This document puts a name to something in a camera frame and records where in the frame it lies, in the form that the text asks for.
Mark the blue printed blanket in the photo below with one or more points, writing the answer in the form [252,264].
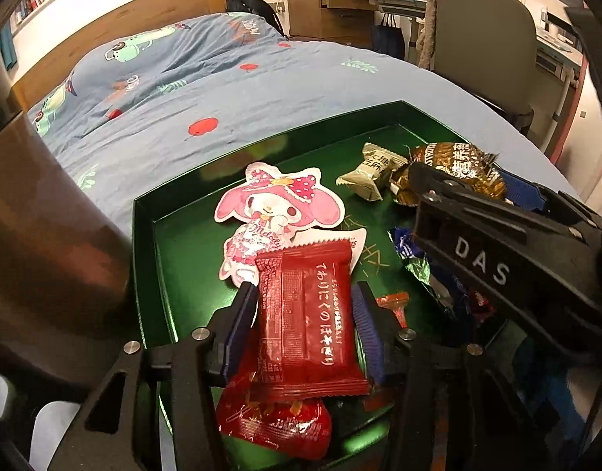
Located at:
[281,88]

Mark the green tray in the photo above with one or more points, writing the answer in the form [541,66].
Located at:
[193,206]

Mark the black backpack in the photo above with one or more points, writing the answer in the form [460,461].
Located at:
[252,7]

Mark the small orange candy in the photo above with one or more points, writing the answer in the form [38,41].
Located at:
[394,304]

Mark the white and blue wafer packet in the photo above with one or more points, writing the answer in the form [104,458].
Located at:
[418,265]

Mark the pink character candy bag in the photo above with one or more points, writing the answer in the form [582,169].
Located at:
[261,201]

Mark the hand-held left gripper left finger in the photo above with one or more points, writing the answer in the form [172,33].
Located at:
[242,326]

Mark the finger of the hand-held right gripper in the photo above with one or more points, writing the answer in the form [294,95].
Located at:
[438,184]
[526,191]

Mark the wooden headboard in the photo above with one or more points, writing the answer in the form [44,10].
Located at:
[134,24]

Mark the olive green candy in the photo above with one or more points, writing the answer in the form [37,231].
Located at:
[372,174]

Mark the red snack packet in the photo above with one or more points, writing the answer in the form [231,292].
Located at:
[305,314]

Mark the dark blue bag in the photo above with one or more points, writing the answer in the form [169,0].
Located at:
[389,37]

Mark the long red and white packet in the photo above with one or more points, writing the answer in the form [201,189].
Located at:
[271,422]

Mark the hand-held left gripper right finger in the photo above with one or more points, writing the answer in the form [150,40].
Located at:
[367,341]

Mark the wooden cabinet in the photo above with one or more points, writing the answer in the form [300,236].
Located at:
[325,14]

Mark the brown oat snack packet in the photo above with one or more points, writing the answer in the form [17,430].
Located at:
[457,167]

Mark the grey chair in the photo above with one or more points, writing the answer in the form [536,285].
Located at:
[482,44]

